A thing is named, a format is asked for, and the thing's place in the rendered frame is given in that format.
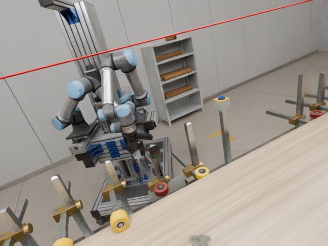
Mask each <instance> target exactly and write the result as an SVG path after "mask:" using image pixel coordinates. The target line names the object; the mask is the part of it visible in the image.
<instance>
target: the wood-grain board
mask: <svg viewBox="0 0 328 246"><path fill-rule="evenodd" d="M128 219H129V226H128V228H127V229H126V230H124V231H122V232H114V231H113V230H112V228H111V226H109V227H107V228H105V229H103V230H101V231H99V232H97V233H96V234H94V235H92V236H90V237H88V238H86V239H84V240H82V241H80V242H78V243H76V244H74V245H73V246H192V244H191V243H189V241H188V240H189V238H190V236H191V235H196V236H199V235H200V234H204V235H206V236H210V238H211V241H210V242H209V244H208V246H328V113H326V114H324V115H322V116H320V117H318V118H316V119H314V120H312V121H310V122H308V123H307V124H305V125H303V126H301V127H299V128H297V129H295V130H293V131H291V132H289V133H287V134H285V135H283V136H281V137H279V138H277V139H276V140H274V141H272V142H270V143H268V144H266V145H264V146H262V147H260V148H258V149H256V150H254V151H253V152H251V153H249V154H247V155H245V156H243V157H241V158H239V159H237V160H235V161H233V162H231V163H230V164H228V165H226V166H224V167H222V168H220V169H218V170H216V171H214V172H212V173H210V174H208V175H207V176H205V177H203V178H201V179H199V180H197V181H195V182H193V183H191V184H189V185H187V186H186V187H184V188H182V189H180V190H178V191H176V192H174V193H172V194H170V195H168V196H166V197H164V198H163V199H161V200H159V201H157V202H155V203H153V204H151V205H149V206H147V207H145V208H143V209H141V210H140V211H138V212H136V213H134V214H132V215H130V216H128Z"/></svg>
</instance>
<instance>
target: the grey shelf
mask: <svg viewBox="0 0 328 246"><path fill-rule="evenodd" d="M141 50H142V54H143V59H144V63H145V66H146V70H147V74H148V78H149V81H150V85H151V89H152V93H153V97H154V101H155V105H156V108H157V112H158V116H159V119H160V121H162V120H164V121H166V122H168V124H169V126H171V122H170V121H172V120H174V119H177V118H179V117H181V116H183V115H186V114H188V113H190V112H192V111H194V110H197V109H199V108H201V109H202V111H204V105H203V98H202V92H201V86H200V79H199V72H198V66H197V60H196V53H195V46H194V40H193V35H192V36H187V37H182V38H178V39H176V40H172V41H166V42H162V43H158V44H155V45H151V46H147V47H143V48H141ZM177 50H182V54H180V55H176V56H174V57H170V58H167V59H164V60H160V61H156V58H155V57H157V56H160V55H164V54H167V53H171V52H174V51H177ZM185 67H186V68H188V67H191V69H192V70H191V72H189V73H186V74H183V75H181V76H178V77H175V78H172V79H169V80H166V81H164V80H163V81H161V78H160V75H162V74H165V73H168V72H171V71H174V70H177V69H180V68H185ZM187 84H188V85H189V86H192V89H190V90H188V91H186V92H183V93H181V94H178V95H176V96H174V97H171V98H169V99H165V96H164V93H166V92H168V91H171V90H174V89H177V88H179V87H182V86H185V85H187Z"/></svg>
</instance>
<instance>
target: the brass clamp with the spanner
mask: <svg viewBox="0 0 328 246"><path fill-rule="evenodd" d="M150 181H151V184H148V182H146V183H147V185H148V188H149V190H150V192H153V191H154V186H155V185H156V184H157V183H160V182H165V183H167V184H168V182H170V179H169V177H168V175H167V174H165V175H164V179H162V180H160V181H159V179H158V178H157V177H156V178H154V179H152V180H150Z"/></svg>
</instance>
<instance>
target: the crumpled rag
mask: <svg viewBox="0 0 328 246"><path fill-rule="evenodd" d="M188 241H189V243H191V244H192V246H208V244H209V242H210V241H211V238H210V236H206V235H204V234H200V235H199V236H196V235H191V236H190V238H189V240H188Z"/></svg>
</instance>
